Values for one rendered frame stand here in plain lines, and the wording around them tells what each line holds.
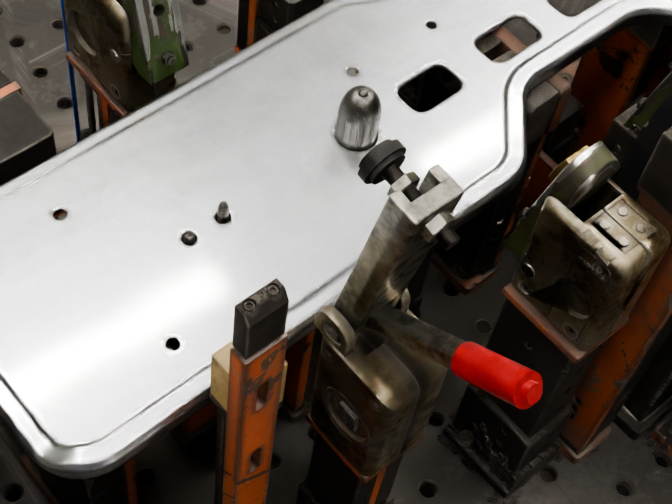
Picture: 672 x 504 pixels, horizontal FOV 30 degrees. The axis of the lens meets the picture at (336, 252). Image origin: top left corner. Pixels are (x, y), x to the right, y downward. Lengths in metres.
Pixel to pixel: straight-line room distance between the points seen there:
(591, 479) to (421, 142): 0.38
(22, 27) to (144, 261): 0.59
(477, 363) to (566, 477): 0.48
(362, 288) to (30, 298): 0.25
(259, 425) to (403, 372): 0.10
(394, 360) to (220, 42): 0.68
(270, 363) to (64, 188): 0.28
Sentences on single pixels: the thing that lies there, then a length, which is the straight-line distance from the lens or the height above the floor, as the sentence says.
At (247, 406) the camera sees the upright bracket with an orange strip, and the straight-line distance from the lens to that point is 0.71.
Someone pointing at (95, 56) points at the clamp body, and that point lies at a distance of 1.03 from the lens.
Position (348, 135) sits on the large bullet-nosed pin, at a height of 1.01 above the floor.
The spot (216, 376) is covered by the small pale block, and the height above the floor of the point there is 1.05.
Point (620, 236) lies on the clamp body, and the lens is 0.85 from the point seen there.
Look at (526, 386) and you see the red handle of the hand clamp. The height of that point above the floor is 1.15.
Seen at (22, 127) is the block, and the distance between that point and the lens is 0.97.
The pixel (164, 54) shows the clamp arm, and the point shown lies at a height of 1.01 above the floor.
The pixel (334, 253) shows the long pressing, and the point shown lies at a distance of 0.88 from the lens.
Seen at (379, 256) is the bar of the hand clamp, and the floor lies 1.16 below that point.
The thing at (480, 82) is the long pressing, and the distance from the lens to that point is 0.99.
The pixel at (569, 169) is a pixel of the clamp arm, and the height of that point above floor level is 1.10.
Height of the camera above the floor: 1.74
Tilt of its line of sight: 57 degrees down
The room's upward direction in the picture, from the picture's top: 10 degrees clockwise
